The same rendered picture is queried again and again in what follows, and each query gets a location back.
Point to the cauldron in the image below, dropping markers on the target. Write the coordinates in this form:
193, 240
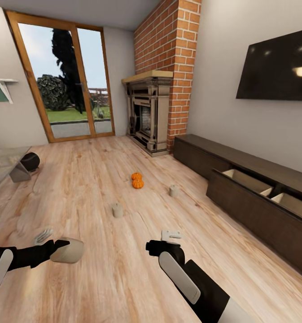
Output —
30, 161

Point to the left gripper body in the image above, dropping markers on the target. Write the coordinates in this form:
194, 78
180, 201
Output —
40, 253

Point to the pillar candle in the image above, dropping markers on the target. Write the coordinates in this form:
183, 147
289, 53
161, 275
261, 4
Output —
173, 191
70, 253
117, 209

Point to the pumpkin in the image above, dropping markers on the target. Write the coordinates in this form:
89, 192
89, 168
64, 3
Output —
137, 183
136, 176

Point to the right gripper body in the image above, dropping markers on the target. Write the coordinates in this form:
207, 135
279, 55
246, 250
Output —
154, 247

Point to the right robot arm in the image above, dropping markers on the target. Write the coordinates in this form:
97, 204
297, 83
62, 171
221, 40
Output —
208, 300

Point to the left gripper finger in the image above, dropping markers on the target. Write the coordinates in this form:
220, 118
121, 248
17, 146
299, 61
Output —
60, 243

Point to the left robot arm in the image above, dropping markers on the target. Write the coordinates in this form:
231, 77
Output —
11, 258

